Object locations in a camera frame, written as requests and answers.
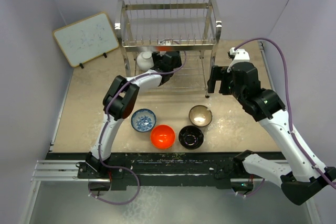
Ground white ceramic bowl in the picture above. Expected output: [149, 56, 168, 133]
[136, 51, 154, 71]

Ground blue white patterned bowl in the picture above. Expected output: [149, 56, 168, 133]
[131, 109, 156, 133]

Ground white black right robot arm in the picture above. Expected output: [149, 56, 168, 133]
[207, 62, 335, 205]

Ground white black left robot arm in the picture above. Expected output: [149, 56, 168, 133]
[86, 51, 186, 178]

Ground stainless steel dish rack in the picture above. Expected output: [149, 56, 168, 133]
[114, 0, 222, 98]

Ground brown beige bowl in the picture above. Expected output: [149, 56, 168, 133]
[188, 105, 213, 127]

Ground black glossy bowl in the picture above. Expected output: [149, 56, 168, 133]
[178, 125, 204, 150]

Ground orange plastic bowl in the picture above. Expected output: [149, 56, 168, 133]
[150, 125, 176, 150]

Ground small framed whiteboard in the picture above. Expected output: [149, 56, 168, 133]
[52, 12, 119, 68]

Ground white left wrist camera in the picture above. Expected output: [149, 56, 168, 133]
[158, 40, 174, 46]

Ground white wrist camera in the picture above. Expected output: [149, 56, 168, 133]
[228, 47, 250, 72]
[158, 40, 174, 46]

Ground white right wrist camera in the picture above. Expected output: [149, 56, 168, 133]
[228, 47, 250, 72]

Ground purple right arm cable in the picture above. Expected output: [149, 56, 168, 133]
[235, 37, 336, 189]

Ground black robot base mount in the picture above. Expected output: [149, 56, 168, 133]
[46, 152, 259, 190]

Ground aluminium extrusion rail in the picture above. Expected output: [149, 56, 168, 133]
[31, 160, 109, 183]

